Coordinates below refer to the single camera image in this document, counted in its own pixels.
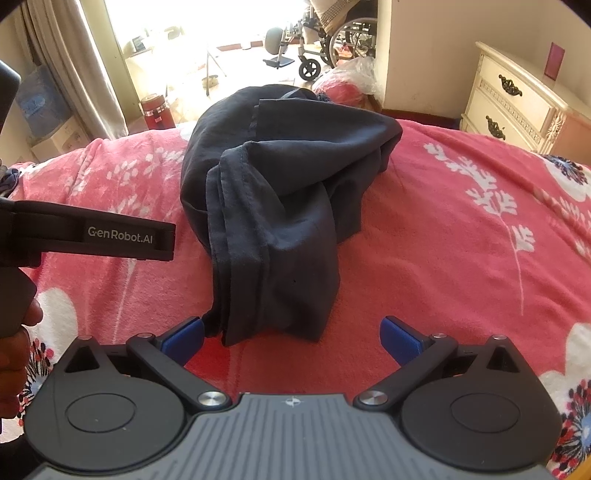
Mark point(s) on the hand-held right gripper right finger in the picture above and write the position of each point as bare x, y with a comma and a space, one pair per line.
399, 342

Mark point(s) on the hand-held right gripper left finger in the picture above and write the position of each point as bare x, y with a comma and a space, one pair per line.
184, 340

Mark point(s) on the dark navy garment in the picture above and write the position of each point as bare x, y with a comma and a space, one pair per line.
277, 194

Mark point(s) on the person's left hand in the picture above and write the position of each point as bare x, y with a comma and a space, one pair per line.
14, 369

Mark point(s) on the pink floral blanket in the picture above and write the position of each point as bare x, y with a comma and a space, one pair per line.
438, 277

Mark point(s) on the white water dispenser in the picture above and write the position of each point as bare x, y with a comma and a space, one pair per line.
55, 143

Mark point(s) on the blue water jug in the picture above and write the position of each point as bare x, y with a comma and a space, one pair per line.
41, 99

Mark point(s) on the red thermos bottle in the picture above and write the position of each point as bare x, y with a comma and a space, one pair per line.
157, 113

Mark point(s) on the beige curtain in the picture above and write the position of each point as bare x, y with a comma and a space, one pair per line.
78, 69

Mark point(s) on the pink plastic bag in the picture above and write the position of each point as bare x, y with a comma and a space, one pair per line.
341, 90

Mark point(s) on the cream nightstand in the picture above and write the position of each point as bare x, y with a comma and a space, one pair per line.
508, 106

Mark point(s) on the wheelchair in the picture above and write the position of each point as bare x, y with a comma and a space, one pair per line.
308, 70

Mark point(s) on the magenta card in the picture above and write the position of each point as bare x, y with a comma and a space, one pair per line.
554, 60

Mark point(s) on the beige quilt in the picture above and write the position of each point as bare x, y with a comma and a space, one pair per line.
332, 11

